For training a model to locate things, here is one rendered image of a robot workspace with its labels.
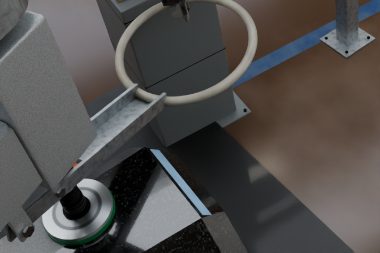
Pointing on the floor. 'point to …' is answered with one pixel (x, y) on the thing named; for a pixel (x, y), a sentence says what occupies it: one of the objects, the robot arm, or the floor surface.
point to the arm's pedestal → (173, 57)
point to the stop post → (346, 16)
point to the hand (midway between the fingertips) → (188, 13)
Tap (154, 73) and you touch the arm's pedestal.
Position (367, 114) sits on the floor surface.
